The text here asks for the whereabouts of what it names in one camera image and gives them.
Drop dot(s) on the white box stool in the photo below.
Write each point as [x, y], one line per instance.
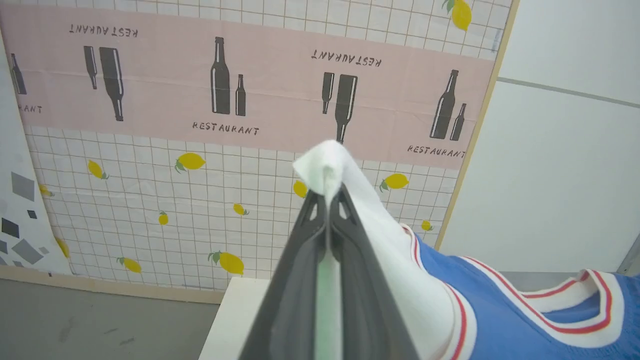
[235, 320]

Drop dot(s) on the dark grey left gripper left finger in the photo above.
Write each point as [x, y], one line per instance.
[295, 300]

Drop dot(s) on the blue jersey with white collar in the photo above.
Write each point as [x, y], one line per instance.
[500, 320]

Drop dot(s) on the lemon print grid screen panel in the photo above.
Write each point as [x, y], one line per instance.
[200, 190]

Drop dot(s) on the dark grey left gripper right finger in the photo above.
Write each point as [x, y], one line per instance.
[370, 310]

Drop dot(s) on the white panel with grey shapes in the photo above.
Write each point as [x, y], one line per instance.
[20, 225]

